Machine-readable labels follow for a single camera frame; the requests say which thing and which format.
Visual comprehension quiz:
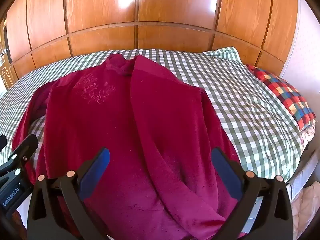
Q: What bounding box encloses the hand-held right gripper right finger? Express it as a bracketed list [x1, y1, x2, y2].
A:
[211, 147, 293, 240]

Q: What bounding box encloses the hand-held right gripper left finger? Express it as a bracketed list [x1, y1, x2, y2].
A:
[27, 147, 112, 240]

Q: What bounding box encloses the dark red sweater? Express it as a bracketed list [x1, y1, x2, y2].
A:
[12, 54, 248, 240]

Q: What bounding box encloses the green checked bed sheet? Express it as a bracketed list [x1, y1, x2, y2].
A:
[0, 46, 304, 183]

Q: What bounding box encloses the wooden door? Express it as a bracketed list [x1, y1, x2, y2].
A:
[0, 17, 19, 90]

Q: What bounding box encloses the grey bed base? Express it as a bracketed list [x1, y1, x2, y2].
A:
[285, 150, 313, 200]

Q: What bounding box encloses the pink quilted blanket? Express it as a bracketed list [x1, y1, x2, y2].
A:
[291, 184, 313, 230]

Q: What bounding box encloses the floral bedding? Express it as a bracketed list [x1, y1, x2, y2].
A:
[299, 125, 315, 152]

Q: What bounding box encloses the multicolour checked pillow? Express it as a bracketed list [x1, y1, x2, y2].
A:
[246, 64, 317, 130]

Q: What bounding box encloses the wooden wardrobe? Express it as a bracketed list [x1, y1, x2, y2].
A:
[5, 0, 299, 84]

